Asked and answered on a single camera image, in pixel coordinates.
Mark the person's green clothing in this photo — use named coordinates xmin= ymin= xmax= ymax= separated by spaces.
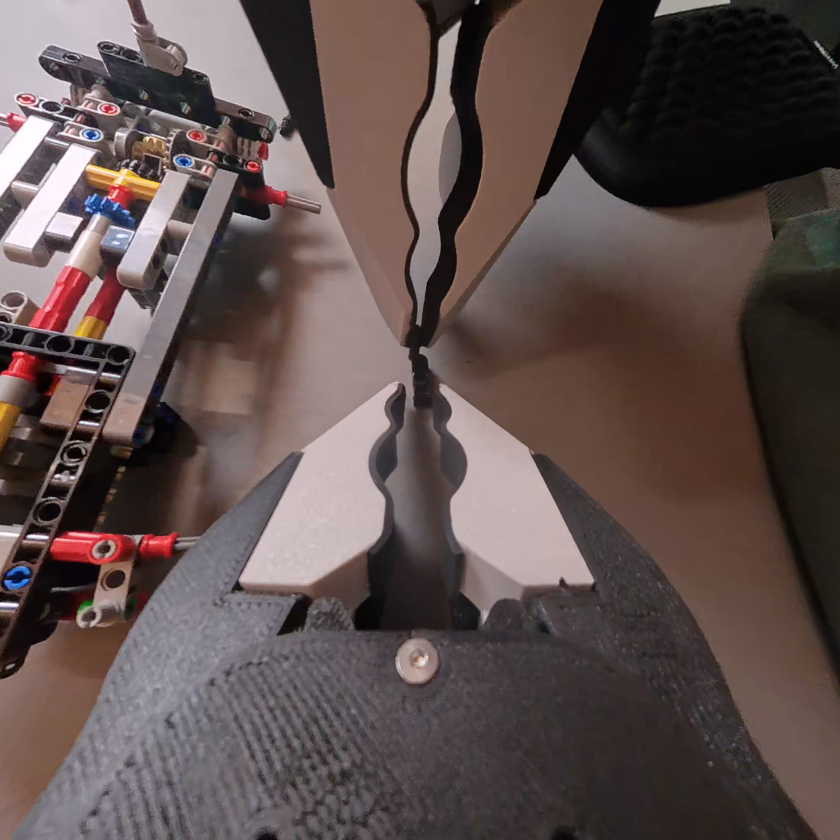
xmin=740 ymin=167 xmax=840 ymax=664

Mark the lego car chassis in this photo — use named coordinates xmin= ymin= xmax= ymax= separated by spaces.
xmin=0 ymin=42 xmax=322 ymax=680

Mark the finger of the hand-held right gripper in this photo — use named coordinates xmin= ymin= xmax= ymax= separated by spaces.
xmin=419 ymin=0 xmax=603 ymax=347
xmin=307 ymin=0 xmax=437 ymax=347

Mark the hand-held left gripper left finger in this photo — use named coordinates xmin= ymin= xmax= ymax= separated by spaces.
xmin=238 ymin=382 xmax=408 ymax=630

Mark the dark red rod with grey end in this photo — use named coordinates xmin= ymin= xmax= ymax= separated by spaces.
xmin=128 ymin=0 xmax=188 ymax=76

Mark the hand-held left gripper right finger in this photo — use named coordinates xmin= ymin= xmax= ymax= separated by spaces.
xmin=432 ymin=384 xmax=596 ymax=627

